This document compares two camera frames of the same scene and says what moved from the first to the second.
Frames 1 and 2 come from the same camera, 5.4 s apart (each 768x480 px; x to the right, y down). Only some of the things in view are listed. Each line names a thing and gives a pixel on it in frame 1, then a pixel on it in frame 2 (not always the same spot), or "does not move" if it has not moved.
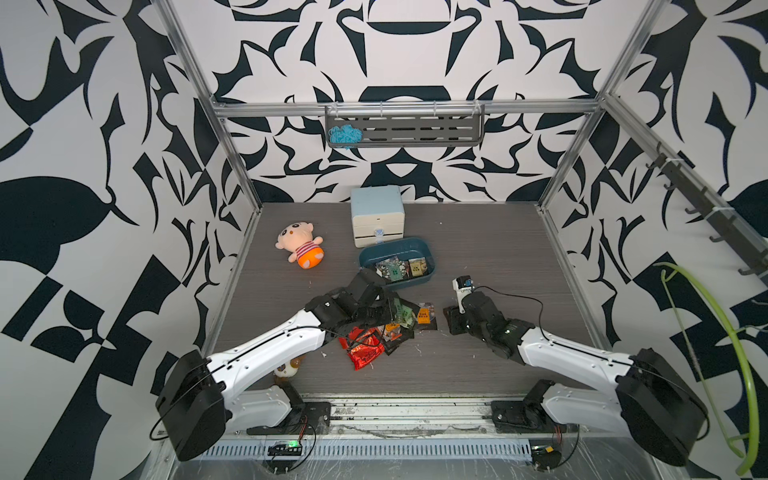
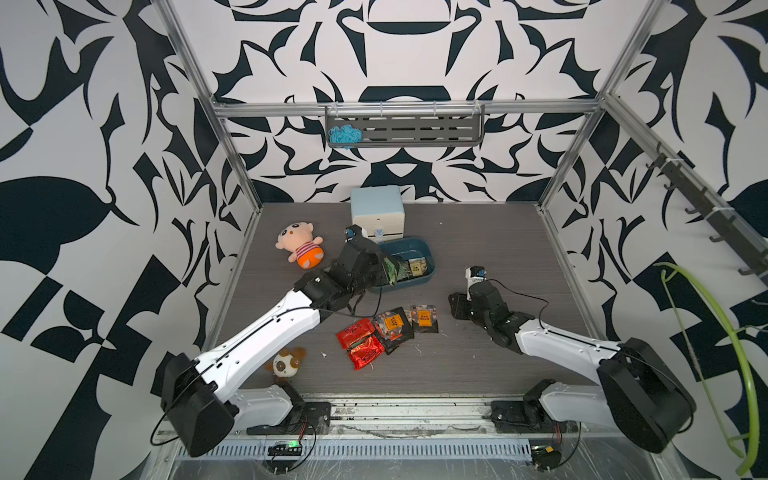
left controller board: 292,448 does not move
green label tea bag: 404,315 -> 397,270
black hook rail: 735,231 does not move
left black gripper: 385,306 -> 378,275
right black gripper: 450,313 -> 455,301
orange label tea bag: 392,331 does not move
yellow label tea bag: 418,266 does not move
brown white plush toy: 287,370 does not move
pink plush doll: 298,238 does not move
